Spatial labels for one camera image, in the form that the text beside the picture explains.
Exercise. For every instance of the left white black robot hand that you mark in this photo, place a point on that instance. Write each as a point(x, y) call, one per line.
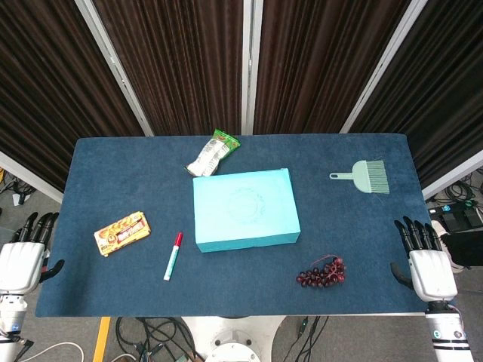
point(20, 265)

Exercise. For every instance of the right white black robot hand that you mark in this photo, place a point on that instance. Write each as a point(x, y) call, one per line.
point(432, 271)

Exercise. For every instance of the teal cardboard shoe box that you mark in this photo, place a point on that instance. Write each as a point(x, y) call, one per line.
point(245, 211)

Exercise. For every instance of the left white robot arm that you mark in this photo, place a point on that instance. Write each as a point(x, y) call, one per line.
point(11, 320)

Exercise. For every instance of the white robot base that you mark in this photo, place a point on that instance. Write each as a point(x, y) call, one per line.
point(234, 339)

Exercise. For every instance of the yellow red snack package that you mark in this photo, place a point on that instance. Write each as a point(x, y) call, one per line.
point(121, 234)

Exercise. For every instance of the pale green hand brush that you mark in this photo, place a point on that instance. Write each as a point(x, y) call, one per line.
point(364, 177)

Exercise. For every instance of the white sneaker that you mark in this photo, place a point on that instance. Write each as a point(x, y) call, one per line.
point(445, 235)

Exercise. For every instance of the black trouser leg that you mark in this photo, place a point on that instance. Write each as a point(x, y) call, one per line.
point(468, 249)

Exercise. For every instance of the dark red grape bunch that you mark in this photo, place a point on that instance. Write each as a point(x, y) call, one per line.
point(322, 275)

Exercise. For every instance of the blue table mat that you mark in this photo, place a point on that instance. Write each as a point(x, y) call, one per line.
point(113, 177)

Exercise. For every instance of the red-capped white marker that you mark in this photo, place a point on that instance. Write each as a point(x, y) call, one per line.
point(173, 256)

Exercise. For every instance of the brown curtain partition panel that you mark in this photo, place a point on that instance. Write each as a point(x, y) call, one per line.
point(320, 64)
point(49, 94)
point(177, 64)
point(441, 94)

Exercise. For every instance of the green white snack bag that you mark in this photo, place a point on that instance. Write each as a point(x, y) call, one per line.
point(211, 154)

